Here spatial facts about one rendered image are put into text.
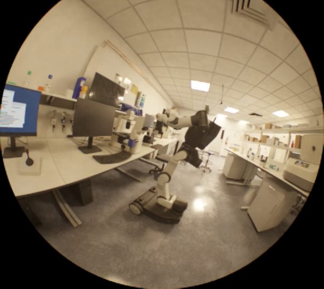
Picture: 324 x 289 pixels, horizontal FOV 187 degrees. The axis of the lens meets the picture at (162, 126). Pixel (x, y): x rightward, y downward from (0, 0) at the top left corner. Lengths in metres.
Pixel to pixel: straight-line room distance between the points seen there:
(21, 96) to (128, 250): 1.53
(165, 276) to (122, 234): 0.64
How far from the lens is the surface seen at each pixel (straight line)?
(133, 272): 1.21
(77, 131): 1.01
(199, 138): 0.93
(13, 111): 1.01
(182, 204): 1.32
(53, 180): 0.76
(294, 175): 1.65
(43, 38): 1.70
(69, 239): 1.35
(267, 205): 1.94
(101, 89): 1.54
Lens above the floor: 1.21
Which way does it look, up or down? 1 degrees down
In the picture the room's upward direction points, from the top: 13 degrees clockwise
